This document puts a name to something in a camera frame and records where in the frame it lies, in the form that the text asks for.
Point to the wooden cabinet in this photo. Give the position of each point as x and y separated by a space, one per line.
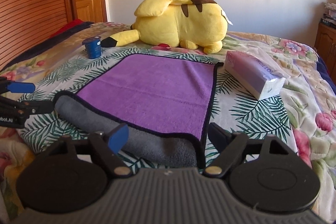
325 46

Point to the purple and grey towel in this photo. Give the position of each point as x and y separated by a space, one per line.
165 102

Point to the yellow plush toy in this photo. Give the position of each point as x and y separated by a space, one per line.
189 24

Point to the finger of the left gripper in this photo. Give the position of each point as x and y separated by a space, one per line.
15 87
33 107

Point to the floral bed blanket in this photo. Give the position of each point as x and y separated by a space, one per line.
303 115

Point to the stack of folded linens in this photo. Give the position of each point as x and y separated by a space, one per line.
329 15

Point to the dark blue red blanket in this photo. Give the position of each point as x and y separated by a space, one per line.
59 36

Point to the blue cup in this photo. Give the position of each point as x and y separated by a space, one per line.
92 46

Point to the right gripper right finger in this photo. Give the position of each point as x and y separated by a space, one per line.
230 147

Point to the leaf pattern cloth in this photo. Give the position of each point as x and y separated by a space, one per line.
42 130

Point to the purple tissue pack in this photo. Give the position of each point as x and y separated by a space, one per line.
263 79

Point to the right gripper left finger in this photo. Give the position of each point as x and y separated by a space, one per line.
105 148

